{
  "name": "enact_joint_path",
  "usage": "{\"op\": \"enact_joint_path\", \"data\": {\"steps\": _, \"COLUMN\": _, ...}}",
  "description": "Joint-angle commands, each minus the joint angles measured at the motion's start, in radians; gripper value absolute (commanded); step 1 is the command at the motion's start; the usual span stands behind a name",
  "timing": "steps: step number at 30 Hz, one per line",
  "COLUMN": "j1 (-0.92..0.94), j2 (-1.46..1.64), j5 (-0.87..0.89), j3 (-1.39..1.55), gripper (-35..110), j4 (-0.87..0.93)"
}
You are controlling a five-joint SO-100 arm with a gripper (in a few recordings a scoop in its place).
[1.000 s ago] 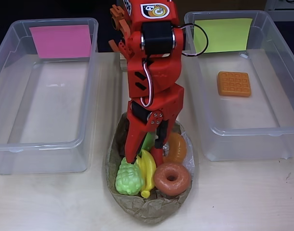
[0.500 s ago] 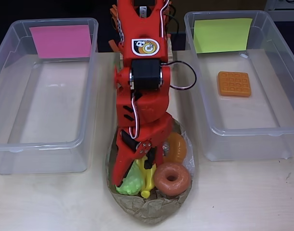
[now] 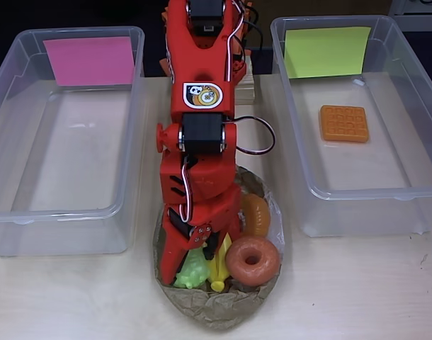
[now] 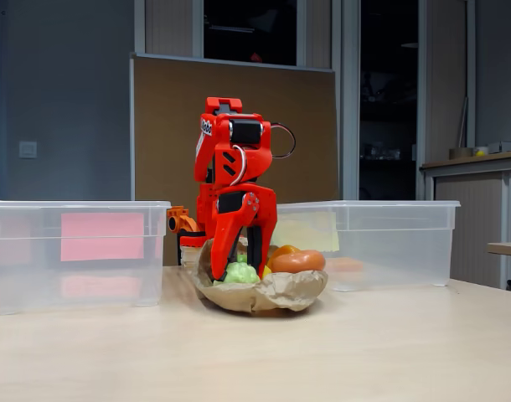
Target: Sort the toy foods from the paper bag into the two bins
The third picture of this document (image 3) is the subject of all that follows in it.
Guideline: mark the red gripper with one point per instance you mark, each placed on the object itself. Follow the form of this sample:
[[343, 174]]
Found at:
[[216, 210]]

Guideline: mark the light green toy grapes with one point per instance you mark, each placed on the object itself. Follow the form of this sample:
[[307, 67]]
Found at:
[[193, 271]]

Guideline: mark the brown toy doughnut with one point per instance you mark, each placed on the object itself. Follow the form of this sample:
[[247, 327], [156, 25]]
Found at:
[[237, 265]]

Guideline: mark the orange toy croissant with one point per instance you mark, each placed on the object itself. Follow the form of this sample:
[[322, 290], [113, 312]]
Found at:
[[258, 214]]

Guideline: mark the orange toy waffle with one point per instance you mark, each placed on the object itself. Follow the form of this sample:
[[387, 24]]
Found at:
[[345, 124]]

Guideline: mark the red robot arm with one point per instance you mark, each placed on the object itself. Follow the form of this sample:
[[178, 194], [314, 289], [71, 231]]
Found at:
[[202, 63]]

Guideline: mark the clear plastic bin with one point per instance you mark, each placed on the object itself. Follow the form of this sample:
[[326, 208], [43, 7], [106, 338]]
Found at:
[[78, 159], [361, 170]]

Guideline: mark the pink sticky note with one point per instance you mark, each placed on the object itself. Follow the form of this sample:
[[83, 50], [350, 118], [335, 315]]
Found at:
[[90, 60]]

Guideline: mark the yellow sticky note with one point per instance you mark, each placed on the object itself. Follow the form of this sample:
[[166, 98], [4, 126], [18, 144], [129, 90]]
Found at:
[[325, 51]]

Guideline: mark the yellow toy bananas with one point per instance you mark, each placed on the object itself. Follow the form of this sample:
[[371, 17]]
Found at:
[[219, 269]]

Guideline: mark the crumpled brown paper bag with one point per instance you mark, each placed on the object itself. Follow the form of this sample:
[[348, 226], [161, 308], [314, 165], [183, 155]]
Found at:
[[216, 311]]

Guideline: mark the wooden base block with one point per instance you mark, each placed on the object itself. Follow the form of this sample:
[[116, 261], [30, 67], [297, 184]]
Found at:
[[246, 92]]

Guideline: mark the orange table clamp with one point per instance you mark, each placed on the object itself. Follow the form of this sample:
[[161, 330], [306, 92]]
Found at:
[[165, 67]]

